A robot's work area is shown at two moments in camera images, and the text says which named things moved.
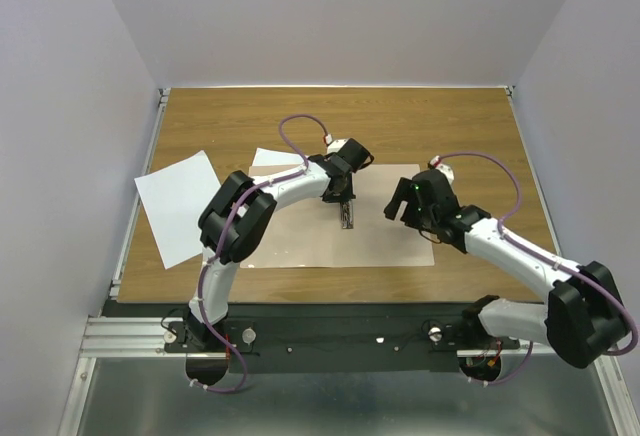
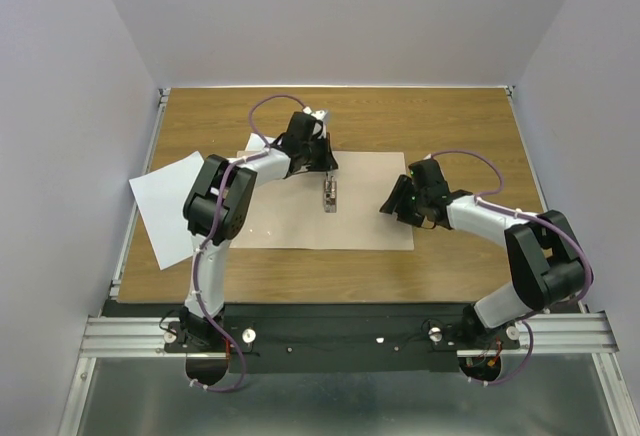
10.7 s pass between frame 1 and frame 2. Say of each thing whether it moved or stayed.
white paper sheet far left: stayed
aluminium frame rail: stayed
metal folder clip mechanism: moved
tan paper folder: moved
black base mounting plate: stayed
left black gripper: moved
